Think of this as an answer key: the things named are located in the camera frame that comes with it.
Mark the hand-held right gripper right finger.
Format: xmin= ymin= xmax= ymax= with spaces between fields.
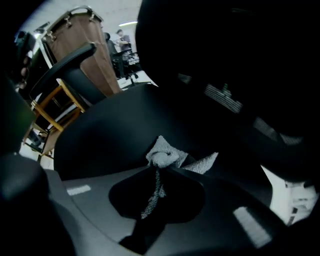
xmin=144 ymin=166 xmax=301 ymax=256

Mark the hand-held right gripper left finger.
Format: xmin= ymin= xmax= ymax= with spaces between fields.
xmin=44 ymin=166 xmax=158 ymax=256

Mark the grey terry cloth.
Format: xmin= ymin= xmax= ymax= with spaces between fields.
xmin=140 ymin=135 xmax=220 ymax=220

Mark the black chair seat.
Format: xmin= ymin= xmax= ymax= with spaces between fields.
xmin=53 ymin=83 xmax=274 ymax=209

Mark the black chair armrest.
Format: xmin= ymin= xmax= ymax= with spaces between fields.
xmin=28 ymin=42 xmax=109 ymax=106

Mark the black office chair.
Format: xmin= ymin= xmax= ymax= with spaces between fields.
xmin=103 ymin=31 xmax=140 ymax=87

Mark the black mesh chair backrest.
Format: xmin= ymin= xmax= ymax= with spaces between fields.
xmin=134 ymin=0 xmax=320 ymax=187

